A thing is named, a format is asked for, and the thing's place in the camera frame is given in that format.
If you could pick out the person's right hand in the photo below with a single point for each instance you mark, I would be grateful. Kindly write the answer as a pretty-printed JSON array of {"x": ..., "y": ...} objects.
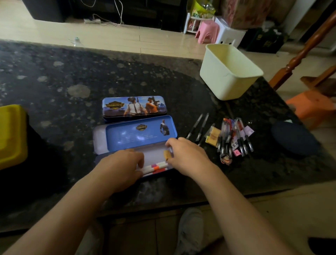
[{"x": 190, "y": 159}]

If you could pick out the person's left hand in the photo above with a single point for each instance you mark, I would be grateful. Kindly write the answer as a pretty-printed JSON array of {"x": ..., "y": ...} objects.
[{"x": 118, "y": 170}]

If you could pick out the person's right fingers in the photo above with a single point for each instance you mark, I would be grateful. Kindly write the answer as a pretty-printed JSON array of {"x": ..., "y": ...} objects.
[{"x": 176, "y": 143}]

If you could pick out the person's left thumb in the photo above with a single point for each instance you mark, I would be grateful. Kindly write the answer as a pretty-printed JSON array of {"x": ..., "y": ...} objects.
[{"x": 141, "y": 162}]

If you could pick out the tan eraser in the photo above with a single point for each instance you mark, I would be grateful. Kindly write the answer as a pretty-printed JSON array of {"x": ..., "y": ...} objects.
[{"x": 167, "y": 155}]

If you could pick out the person's right forearm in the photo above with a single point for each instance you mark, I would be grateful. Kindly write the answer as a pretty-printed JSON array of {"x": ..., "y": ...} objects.
[{"x": 236, "y": 212}]

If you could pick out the person's left forearm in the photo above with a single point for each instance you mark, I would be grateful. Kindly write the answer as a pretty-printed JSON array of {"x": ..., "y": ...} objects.
[{"x": 65, "y": 215}]

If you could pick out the white highlighter with orange band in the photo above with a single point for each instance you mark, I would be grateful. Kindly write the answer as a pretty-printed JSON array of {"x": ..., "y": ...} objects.
[{"x": 154, "y": 167}]

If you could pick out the white highlighter with red band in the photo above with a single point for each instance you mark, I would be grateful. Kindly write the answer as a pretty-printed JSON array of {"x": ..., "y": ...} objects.
[{"x": 157, "y": 171}]

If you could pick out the blue printed tin pencil case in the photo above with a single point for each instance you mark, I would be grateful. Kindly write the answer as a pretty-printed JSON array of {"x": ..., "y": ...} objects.
[{"x": 136, "y": 131}]

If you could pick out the yellow sticky note pad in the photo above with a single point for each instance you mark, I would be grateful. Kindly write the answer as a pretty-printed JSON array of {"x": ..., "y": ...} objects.
[{"x": 213, "y": 136}]

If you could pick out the pile of black gel pens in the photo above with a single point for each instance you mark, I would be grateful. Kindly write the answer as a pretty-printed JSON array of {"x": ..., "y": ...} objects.
[{"x": 237, "y": 139}]

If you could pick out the white and pink paper tag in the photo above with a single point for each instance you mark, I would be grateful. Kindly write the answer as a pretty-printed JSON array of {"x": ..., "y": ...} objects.
[{"x": 248, "y": 130}]

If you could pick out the person's white shoe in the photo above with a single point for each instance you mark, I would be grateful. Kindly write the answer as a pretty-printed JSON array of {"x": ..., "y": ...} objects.
[{"x": 190, "y": 231}]

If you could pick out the cream plastic bin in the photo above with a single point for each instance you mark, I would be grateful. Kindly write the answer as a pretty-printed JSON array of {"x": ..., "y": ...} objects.
[{"x": 228, "y": 73}]

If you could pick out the pink plastic stool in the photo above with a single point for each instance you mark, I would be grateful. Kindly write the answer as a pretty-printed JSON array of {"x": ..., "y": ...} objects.
[{"x": 207, "y": 31}]

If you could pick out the dark blue round cushion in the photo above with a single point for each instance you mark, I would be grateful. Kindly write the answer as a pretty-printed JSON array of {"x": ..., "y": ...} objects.
[{"x": 294, "y": 138}]

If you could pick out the small white rack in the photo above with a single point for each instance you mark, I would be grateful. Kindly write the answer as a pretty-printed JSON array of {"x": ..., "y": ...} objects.
[{"x": 193, "y": 25}]

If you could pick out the white plastic stool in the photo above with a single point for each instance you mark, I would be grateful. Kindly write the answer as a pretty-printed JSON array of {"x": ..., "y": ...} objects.
[{"x": 228, "y": 34}]

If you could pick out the yellow plastic container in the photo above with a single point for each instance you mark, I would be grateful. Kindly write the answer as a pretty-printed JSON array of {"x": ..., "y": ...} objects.
[{"x": 11, "y": 136}]

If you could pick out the black bag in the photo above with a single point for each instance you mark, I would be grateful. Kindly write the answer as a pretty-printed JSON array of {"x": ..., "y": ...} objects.
[{"x": 262, "y": 40}]

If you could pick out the small clear object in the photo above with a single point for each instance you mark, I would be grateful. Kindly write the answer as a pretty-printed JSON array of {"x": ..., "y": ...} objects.
[{"x": 77, "y": 41}]

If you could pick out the yellow-green plastic bag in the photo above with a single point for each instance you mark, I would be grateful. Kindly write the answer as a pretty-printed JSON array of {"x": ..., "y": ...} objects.
[{"x": 202, "y": 8}]

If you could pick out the orange plastic stool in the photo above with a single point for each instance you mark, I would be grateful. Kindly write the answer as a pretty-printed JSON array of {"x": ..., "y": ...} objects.
[{"x": 311, "y": 107}]

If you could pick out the pink floral cloth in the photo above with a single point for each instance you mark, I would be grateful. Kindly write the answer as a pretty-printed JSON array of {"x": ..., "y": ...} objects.
[{"x": 244, "y": 13}]

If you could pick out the black cabinet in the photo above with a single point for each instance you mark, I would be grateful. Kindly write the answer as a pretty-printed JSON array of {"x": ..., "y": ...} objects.
[{"x": 110, "y": 10}]

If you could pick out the white power strip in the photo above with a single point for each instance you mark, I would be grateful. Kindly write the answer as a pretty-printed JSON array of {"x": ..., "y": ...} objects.
[{"x": 92, "y": 21}]

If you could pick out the brown wooden chair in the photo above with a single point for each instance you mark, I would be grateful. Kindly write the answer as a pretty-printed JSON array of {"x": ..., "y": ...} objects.
[{"x": 301, "y": 53}]

